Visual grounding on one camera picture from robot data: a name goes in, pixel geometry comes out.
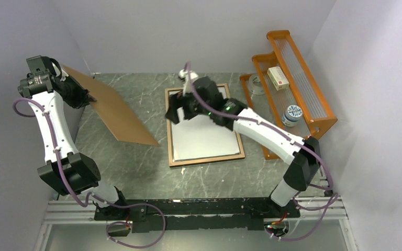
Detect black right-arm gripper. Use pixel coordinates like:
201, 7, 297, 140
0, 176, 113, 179
165, 88, 212, 124

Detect landscape photo print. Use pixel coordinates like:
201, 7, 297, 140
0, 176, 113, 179
170, 86, 241, 162

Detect brown frame backing board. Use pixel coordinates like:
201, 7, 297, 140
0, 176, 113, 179
62, 65, 159, 146

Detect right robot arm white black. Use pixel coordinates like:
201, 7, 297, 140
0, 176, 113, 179
165, 72, 321, 217

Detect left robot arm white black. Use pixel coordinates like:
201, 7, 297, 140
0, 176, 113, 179
13, 55, 129, 220

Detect white red medicine box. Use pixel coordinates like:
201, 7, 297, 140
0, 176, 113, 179
267, 66, 289, 90

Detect orange wooden shelf rack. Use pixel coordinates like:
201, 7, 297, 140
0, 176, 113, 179
239, 29, 338, 161

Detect blue white ceramic jar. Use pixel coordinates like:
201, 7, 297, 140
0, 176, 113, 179
281, 105, 303, 127

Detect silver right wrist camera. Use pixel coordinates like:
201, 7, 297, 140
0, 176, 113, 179
178, 69, 199, 96

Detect light wooden picture frame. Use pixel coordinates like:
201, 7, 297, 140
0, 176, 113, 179
164, 83, 246, 168

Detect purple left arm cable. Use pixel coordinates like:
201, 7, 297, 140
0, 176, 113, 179
13, 98, 167, 249

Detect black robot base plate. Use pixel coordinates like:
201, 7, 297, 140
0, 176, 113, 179
94, 197, 300, 233

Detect aluminium rail frame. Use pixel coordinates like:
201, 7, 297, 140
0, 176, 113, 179
32, 145, 360, 251

